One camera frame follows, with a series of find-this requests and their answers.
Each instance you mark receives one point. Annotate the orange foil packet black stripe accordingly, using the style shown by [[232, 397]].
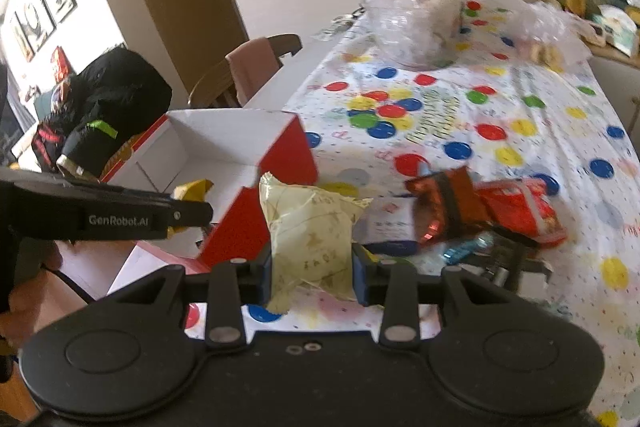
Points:
[[440, 207]]

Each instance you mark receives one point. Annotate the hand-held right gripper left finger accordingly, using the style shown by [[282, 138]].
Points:
[[265, 279]]

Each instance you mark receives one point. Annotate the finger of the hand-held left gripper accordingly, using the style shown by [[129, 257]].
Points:
[[192, 212]]

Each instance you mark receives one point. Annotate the white and blue snack packet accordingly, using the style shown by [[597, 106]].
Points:
[[387, 224]]

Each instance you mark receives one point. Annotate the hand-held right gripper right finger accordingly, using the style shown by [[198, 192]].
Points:
[[360, 279]]

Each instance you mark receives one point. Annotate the pink cloth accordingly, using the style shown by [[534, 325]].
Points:
[[250, 67]]

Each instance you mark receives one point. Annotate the plastic bag of cookies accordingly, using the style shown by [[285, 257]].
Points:
[[545, 37]]

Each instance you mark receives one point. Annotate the black jacket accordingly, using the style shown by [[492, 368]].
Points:
[[115, 92]]

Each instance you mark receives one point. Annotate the red and white cardboard box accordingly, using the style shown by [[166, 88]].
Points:
[[235, 142]]

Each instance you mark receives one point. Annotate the red printed box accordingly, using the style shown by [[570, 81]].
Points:
[[60, 62]]

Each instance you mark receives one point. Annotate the small framed wall picture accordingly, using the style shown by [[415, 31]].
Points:
[[37, 24]]

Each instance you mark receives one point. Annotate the balloon print tablecloth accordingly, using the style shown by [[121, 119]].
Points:
[[500, 122]]

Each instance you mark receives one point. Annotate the red snack packet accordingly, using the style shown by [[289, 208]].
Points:
[[520, 212]]

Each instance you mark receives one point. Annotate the light blue snack packet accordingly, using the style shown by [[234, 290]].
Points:
[[467, 249]]

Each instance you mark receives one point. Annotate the wooden chair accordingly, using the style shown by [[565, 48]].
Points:
[[286, 44]]

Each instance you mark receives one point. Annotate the white tissue pack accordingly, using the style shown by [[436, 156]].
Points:
[[615, 29]]

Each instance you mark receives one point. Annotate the bright yellow snack packet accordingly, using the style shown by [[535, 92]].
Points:
[[192, 189]]

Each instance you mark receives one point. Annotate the pale yellow snack packet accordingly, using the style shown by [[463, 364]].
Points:
[[310, 232]]

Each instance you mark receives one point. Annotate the white cabinet wooden top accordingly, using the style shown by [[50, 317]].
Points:
[[615, 77]]

